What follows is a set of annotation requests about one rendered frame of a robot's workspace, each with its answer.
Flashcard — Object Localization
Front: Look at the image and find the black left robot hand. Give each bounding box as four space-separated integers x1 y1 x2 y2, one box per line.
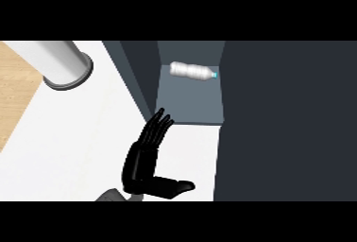
120 107 196 200

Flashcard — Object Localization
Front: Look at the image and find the white cylinder with grey rim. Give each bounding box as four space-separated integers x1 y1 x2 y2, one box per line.
1 40 94 92

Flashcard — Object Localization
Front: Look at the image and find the dark grey cabinet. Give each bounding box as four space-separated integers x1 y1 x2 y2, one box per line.
101 40 227 127

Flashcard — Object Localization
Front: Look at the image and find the clear plastic water bottle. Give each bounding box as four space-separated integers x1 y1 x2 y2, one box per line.
166 60 218 81

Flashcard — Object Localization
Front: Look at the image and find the dark grey cabinet door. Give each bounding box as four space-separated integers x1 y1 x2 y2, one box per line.
212 40 357 202

